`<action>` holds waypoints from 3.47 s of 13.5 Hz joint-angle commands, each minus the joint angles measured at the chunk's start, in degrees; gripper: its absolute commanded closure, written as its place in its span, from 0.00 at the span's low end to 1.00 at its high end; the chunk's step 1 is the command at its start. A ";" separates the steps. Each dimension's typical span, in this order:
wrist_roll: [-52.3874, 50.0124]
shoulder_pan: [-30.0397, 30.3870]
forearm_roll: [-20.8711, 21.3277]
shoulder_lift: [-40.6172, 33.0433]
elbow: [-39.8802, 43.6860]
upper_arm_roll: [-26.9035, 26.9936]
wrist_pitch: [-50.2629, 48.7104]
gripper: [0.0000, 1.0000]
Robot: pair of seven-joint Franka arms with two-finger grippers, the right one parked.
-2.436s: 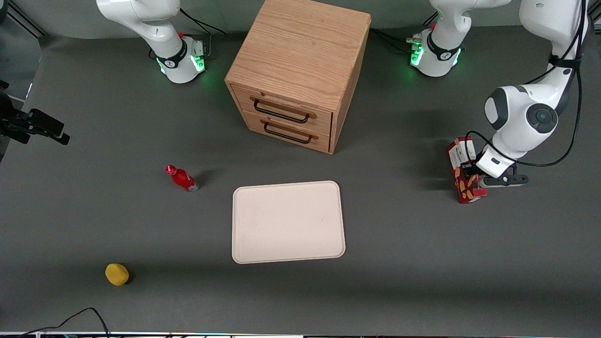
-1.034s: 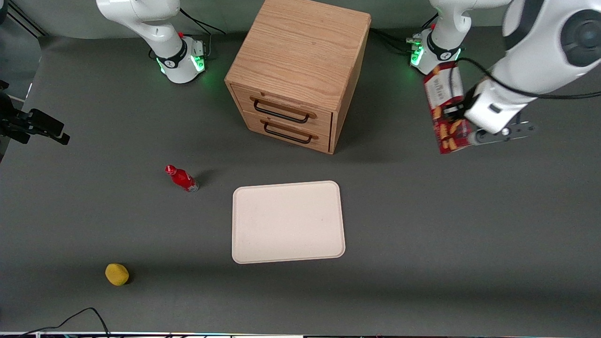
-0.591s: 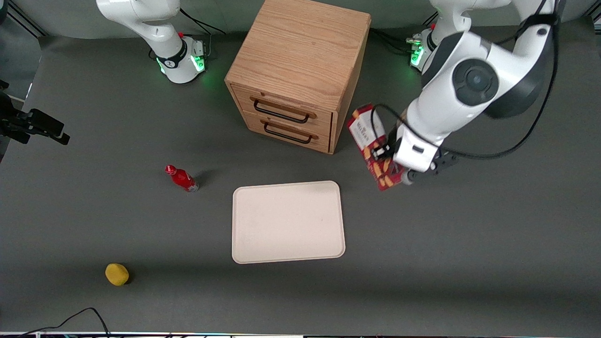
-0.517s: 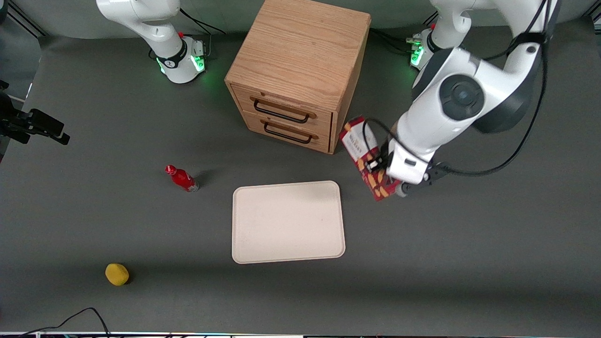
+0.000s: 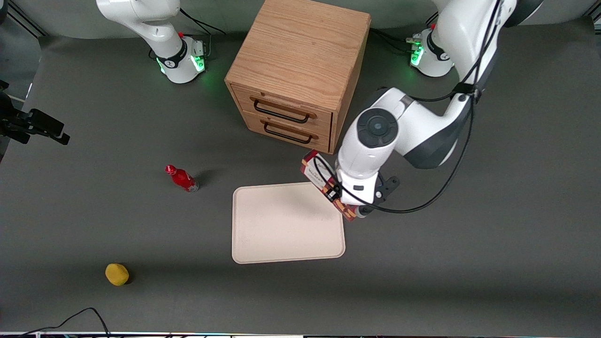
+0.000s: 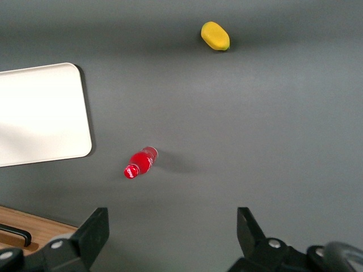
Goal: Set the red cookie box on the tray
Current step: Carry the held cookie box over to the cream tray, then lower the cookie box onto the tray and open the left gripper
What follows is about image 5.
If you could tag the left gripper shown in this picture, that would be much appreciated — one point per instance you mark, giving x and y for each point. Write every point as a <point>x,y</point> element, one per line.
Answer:
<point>333,192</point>

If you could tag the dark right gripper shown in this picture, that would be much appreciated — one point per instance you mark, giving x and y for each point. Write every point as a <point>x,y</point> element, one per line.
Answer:
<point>21,125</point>

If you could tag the red cookie box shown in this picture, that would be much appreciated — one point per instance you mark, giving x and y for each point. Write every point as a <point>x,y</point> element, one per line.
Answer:
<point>311,171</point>

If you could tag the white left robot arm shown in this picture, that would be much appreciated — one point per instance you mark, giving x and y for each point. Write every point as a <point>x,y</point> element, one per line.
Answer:
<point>422,126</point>

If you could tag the cream rectangular tray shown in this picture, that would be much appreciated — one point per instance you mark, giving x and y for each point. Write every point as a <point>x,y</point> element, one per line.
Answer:
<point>281,225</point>

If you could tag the grey table mat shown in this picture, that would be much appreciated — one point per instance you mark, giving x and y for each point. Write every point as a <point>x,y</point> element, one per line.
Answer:
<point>422,281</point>

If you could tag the wooden drawer cabinet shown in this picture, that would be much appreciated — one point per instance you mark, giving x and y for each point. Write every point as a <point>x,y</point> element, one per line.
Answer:
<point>300,51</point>

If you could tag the red drink bottle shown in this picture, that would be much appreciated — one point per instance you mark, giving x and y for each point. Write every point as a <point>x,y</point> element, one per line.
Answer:
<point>182,178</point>

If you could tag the yellow lemon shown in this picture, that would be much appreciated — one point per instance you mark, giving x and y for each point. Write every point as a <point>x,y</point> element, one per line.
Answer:
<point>117,274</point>

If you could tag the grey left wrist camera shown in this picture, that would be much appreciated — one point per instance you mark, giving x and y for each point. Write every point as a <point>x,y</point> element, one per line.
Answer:
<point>382,188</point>

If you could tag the black frame bar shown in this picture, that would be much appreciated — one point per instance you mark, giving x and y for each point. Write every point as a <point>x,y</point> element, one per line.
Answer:
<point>28,18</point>

